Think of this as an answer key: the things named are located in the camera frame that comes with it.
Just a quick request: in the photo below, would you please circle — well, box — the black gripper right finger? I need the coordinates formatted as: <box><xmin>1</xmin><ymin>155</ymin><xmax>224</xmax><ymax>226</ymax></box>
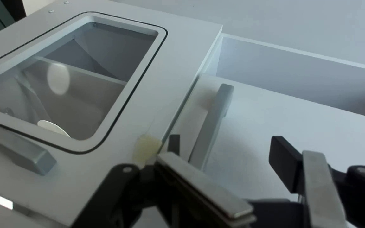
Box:
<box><xmin>269</xmin><ymin>135</ymin><xmax>365</xmax><ymax>228</ymax></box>

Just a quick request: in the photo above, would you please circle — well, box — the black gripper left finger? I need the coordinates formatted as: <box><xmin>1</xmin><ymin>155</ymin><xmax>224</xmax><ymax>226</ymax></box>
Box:
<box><xmin>71</xmin><ymin>134</ymin><xmax>256</xmax><ymax>228</ymax></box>

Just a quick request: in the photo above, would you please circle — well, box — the white cabinet door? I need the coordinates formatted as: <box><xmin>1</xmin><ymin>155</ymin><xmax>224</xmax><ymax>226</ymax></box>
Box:
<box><xmin>158</xmin><ymin>73</ymin><xmax>365</xmax><ymax>228</ymax></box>

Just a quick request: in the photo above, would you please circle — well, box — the white oven door with window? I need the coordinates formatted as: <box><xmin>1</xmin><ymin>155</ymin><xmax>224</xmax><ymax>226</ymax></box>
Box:
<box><xmin>0</xmin><ymin>0</ymin><xmax>222</xmax><ymax>228</ymax></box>

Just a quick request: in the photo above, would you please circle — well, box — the white toy kitchen cabinet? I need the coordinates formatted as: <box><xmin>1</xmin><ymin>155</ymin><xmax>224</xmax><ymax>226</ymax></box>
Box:
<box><xmin>203</xmin><ymin>34</ymin><xmax>365</xmax><ymax>115</ymax></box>

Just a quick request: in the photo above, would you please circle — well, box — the grey lower door handle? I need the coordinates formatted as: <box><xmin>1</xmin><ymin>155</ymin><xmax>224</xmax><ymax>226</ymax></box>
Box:
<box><xmin>189</xmin><ymin>83</ymin><xmax>234</xmax><ymax>169</ymax></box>

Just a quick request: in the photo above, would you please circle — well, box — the grey oven door handle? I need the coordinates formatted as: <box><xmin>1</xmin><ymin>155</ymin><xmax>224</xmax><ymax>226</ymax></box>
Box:
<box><xmin>0</xmin><ymin>126</ymin><xmax>57</xmax><ymax>176</ymax></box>

